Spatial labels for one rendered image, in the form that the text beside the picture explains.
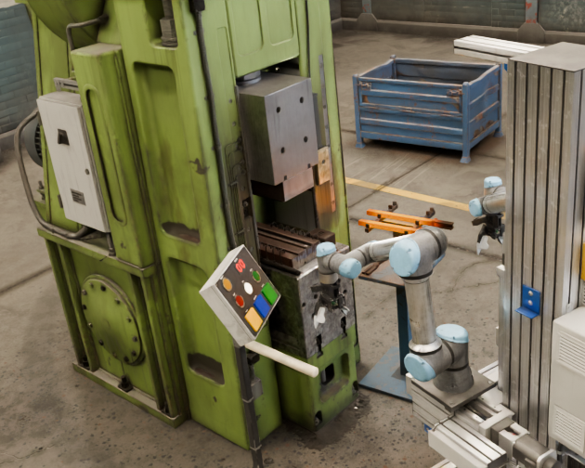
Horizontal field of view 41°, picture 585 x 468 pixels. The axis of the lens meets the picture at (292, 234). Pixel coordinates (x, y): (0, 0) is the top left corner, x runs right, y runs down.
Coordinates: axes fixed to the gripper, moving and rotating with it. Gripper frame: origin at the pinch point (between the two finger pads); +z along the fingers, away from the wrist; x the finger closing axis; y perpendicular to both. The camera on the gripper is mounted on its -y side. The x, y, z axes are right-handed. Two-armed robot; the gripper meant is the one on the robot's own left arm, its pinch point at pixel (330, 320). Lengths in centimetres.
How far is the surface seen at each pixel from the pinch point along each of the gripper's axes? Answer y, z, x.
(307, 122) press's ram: -54, -64, 33
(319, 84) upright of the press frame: -74, -73, 55
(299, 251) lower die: -51, -6, 20
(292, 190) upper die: -50, -37, 19
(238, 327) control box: -10.5, -7.8, -36.0
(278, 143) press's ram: -48, -61, 14
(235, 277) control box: -23.4, -21.8, -27.7
